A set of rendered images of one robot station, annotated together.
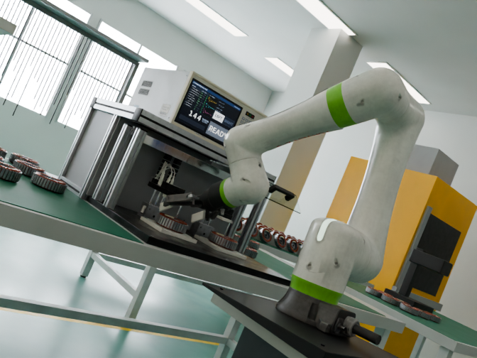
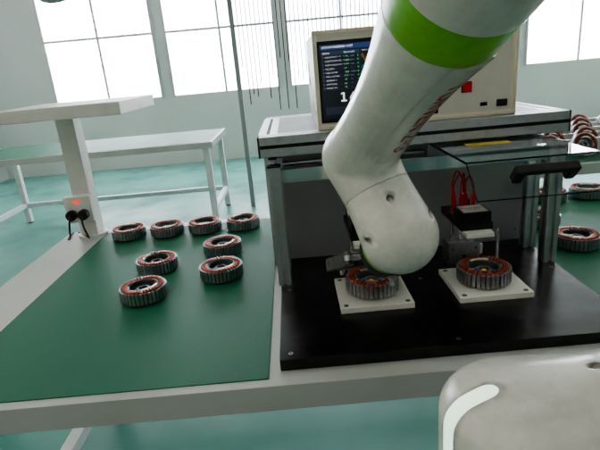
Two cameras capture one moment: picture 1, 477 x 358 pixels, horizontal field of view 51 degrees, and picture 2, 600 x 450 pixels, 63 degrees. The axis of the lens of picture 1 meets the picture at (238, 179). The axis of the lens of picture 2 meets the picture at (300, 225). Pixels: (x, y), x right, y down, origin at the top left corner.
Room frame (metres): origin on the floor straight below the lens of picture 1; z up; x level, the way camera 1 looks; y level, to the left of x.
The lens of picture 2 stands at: (0.87, -0.34, 1.25)
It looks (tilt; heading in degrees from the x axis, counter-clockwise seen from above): 18 degrees down; 39
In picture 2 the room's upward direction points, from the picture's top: 5 degrees counter-clockwise
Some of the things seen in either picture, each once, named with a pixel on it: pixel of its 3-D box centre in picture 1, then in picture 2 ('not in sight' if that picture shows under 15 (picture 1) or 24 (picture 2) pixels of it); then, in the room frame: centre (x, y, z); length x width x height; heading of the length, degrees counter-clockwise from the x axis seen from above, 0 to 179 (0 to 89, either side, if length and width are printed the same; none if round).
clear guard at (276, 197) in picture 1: (254, 185); (506, 162); (1.88, -0.07, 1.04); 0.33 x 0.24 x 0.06; 39
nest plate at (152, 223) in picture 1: (168, 229); (371, 292); (1.70, 0.15, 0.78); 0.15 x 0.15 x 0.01; 39
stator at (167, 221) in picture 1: (171, 222); (371, 281); (1.70, 0.15, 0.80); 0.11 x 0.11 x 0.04
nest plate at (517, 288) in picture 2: (220, 246); (483, 282); (1.85, -0.04, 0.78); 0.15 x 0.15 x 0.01; 39
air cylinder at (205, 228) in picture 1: (201, 229); (460, 249); (1.96, 0.05, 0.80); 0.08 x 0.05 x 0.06; 129
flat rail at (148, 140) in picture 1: (208, 167); (414, 164); (1.85, 0.12, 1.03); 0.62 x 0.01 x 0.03; 129
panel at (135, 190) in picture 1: (176, 185); (400, 194); (1.97, 0.22, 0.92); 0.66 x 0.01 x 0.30; 129
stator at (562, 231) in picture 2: (245, 250); (576, 238); (2.22, -0.15, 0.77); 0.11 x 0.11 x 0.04
